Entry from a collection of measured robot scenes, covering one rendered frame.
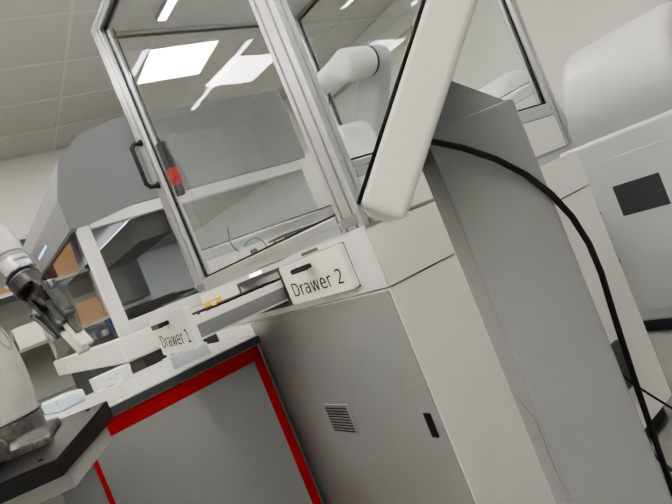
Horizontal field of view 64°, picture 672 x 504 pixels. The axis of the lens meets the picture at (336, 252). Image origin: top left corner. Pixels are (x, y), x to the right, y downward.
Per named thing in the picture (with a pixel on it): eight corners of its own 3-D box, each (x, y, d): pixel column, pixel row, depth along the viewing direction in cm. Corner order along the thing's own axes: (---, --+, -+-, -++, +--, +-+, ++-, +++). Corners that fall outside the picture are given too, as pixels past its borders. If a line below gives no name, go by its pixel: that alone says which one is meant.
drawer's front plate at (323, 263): (355, 288, 125) (337, 244, 125) (293, 305, 148) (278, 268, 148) (360, 286, 126) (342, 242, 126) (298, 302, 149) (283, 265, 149)
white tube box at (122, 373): (98, 393, 185) (93, 379, 185) (94, 393, 192) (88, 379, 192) (134, 376, 192) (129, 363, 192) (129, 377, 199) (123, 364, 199)
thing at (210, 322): (200, 340, 136) (191, 318, 136) (169, 347, 156) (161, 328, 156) (321, 285, 160) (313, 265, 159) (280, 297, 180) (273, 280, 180)
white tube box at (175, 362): (174, 370, 163) (169, 358, 163) (166, 370, 170) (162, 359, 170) (211, 352, 170) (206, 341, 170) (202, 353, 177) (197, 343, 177)
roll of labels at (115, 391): (110, 403, 146) (104, 389, 146) (97, 407, 150) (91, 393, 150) (132, 392, 152) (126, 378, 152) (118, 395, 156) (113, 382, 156)
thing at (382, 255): (388, 287, 119) (363, 225, 118) (213, 330, 201) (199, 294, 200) (589, 183, 175) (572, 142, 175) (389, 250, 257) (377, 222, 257)
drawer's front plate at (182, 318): (199, 348, 133) (182, 307, 133) (163, 355, 157) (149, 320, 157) (205, 345, 134) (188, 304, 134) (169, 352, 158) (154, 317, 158)
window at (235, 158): (340, 213, 126) (183, -174, 124) (206, 277, 195) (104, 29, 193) (342, 213, 126) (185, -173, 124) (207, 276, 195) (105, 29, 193)
